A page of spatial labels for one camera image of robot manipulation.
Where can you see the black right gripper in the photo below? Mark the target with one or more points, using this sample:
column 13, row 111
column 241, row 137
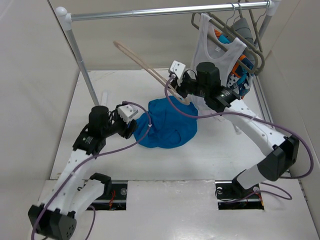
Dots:
column 180, row 88

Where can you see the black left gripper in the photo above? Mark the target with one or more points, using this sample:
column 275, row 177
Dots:
column 128, row 128

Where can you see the blue t shirt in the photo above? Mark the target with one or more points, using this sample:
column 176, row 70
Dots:
column 164, row 127

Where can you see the beige wooden hanger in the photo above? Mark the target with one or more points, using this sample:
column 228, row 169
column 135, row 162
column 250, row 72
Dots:
column 149, row 69

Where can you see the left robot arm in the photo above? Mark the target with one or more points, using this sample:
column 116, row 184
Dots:
column 56, row 216

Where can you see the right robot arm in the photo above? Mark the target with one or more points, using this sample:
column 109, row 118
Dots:
column 280, row 151

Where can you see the grey empty hanger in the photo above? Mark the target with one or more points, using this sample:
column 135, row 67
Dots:
column 254, row 51

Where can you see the grey garment on hanger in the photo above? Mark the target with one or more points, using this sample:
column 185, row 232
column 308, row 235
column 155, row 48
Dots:
column 241, row 26

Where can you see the colourful patterned garment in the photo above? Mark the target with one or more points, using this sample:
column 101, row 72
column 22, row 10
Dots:
column 239, row 80

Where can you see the white mesh tank top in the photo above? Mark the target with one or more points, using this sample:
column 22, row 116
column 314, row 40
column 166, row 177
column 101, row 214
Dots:
column 223, row 55

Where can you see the metal clothes rack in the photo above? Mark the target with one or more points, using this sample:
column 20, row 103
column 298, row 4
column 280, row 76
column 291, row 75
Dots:
column 262, row 12

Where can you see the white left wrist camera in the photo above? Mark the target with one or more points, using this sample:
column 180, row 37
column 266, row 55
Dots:
column 127, row 112

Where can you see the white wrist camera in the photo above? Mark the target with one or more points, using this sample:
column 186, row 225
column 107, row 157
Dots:
column 127, row 112
column 177, row 69

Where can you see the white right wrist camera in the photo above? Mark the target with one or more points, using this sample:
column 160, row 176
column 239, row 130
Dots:
column 177, row 69

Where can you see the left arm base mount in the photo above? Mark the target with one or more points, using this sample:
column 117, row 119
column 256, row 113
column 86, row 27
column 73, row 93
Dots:
column 115, row 199

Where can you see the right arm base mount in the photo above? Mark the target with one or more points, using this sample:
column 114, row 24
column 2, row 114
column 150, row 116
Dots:
column 229, row 199

